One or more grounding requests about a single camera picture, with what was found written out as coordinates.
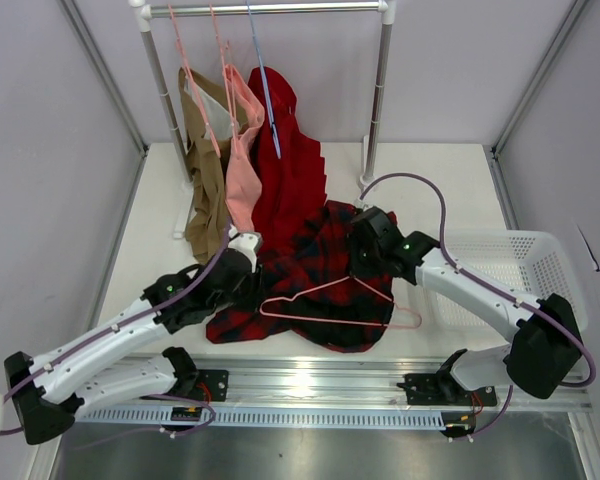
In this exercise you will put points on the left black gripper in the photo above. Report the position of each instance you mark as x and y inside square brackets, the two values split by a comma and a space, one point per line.
[254, 283]

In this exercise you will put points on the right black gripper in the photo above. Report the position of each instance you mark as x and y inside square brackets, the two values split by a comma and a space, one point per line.
[362, 245]

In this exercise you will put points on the red plaid skirt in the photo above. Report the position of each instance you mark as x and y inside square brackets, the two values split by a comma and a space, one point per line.
[318, 253]

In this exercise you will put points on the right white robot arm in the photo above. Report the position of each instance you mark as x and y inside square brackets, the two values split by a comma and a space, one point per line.
[543, 341]

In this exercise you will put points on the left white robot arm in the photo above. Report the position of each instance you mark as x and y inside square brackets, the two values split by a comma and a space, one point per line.
[52, 390]

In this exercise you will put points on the blue hanger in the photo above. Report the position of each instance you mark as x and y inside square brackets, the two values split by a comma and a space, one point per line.
[265, 84]

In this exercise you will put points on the tan hanging garment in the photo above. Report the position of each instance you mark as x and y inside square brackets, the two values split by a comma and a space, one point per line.
[206, 161]

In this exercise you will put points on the pink hanging garment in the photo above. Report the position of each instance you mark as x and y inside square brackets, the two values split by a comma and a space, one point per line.
[243, 187]

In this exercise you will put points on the red hanging garment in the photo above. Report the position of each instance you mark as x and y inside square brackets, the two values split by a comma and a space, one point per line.
[293, 186]

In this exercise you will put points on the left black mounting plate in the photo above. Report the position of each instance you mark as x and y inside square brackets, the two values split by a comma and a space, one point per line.
[211, 386]

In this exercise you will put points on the black mounting plate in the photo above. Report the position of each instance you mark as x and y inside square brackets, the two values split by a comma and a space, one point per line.
[428, 389]
[211, 386]

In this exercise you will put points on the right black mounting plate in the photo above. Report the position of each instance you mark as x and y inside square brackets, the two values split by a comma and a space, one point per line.
[428, 389]

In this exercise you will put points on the white plastic basket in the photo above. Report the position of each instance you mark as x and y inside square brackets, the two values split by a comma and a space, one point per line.
[526, 261]

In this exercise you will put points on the metal clothes rack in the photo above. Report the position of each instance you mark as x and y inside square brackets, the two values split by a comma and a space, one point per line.
[145, 13]

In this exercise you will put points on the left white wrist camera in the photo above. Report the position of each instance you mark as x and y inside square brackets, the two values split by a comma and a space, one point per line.
[247, 243]

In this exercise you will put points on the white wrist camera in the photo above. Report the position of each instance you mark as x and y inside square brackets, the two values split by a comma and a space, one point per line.
[362, 205]
[247, 243]

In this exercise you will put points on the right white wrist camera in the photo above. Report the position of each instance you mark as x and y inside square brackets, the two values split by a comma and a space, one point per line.
[362, 205]

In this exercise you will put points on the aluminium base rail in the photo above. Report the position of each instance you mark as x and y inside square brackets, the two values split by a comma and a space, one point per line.
[321, 383]

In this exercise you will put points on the slotted white cable duct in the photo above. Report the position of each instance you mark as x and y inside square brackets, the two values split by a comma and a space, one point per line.
[229, 416]

